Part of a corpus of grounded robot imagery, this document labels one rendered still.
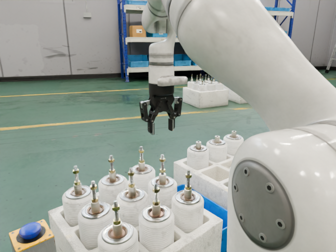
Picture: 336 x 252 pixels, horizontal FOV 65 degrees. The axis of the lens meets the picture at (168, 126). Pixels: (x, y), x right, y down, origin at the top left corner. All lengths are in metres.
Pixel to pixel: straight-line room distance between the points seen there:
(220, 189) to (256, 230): 0.82
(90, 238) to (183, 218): 0.26
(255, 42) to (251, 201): 0.14
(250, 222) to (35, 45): 5.57
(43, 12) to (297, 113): 5.53
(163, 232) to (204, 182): 0.39
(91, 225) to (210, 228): 0.33
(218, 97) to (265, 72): 2.78
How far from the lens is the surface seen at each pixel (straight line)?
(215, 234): 0.85
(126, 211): 0.80
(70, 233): 0.84
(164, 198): 0.86
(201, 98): 2.90
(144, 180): 0.93
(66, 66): 5.65
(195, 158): 1.12
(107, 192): 0.88
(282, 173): 0.17
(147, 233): 0.73
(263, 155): 0.18
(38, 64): 5.69
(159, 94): 0.75
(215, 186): 1.02
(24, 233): 0.62
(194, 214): 0.79
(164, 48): 0.74
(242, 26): 0.26
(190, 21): 0.28
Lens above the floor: 0.69
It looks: 18 degrees down
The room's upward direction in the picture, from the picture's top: straight up
